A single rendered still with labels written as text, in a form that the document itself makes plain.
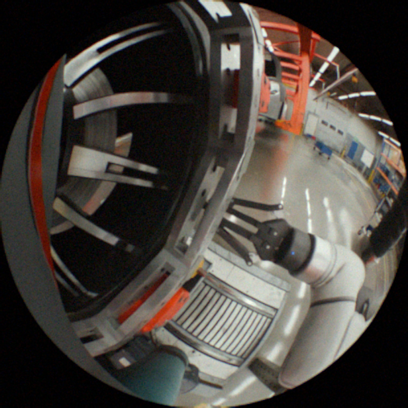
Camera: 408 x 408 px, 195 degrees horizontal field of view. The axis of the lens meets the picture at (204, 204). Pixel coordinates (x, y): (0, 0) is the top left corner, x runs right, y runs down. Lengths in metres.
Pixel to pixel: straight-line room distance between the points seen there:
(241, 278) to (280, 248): 0.57
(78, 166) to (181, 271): 0.20
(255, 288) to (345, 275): 0.61
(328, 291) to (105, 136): 0.47
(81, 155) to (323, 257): 0.34
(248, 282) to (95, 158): 0.80
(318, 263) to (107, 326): 0.35
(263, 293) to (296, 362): 0.64
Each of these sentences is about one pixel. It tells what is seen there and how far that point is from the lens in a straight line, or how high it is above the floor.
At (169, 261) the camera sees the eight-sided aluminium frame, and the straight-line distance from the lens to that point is 0.21.
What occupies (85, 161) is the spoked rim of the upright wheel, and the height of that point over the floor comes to 0.79.
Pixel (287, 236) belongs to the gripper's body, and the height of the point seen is 0.66.
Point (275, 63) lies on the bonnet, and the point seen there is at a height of 2.11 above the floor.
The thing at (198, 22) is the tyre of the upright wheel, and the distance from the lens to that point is 0.27.
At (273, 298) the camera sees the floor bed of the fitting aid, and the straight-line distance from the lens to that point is 0.84.
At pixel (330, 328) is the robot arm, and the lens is 0.23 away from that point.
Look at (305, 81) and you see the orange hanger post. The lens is 3.73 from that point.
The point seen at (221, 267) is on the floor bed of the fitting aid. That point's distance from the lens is 0.77.
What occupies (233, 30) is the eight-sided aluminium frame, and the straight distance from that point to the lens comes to 0.21.
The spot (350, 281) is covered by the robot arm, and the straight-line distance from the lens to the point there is 0.26.
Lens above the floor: 0.82
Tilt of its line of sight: 46 degrees down
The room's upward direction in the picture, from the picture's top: straight up
